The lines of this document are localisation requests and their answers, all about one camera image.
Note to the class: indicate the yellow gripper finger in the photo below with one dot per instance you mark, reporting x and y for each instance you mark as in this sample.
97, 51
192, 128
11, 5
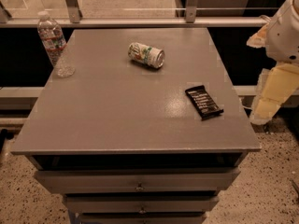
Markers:
258, 39
274, 88

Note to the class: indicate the black snack bar wrapper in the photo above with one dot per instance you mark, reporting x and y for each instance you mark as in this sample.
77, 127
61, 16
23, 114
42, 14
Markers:
203, 103

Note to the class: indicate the metal window railing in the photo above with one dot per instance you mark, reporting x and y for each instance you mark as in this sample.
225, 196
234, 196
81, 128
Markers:
116, 13

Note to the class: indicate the clear plastic water bottle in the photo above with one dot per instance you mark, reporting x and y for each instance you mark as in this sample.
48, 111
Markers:
52, 38

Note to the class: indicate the top grey drawer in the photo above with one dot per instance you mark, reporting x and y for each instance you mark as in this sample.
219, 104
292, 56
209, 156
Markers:
78, 182

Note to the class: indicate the middle grey drawer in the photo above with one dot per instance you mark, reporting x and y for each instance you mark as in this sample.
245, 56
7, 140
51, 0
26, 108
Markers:
140, 204

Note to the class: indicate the grey drawer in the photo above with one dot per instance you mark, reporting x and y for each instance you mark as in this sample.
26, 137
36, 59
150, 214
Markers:
140, 204
78, 182
153, 218

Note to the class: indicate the bottom grey drawer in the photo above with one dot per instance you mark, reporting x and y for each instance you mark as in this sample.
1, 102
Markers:
153, 218

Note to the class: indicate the grey drawer cabinet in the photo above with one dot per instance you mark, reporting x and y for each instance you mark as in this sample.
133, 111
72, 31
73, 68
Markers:
117, 114

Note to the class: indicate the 7up soda can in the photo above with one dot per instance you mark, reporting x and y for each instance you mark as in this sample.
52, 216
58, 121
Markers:
147, 55

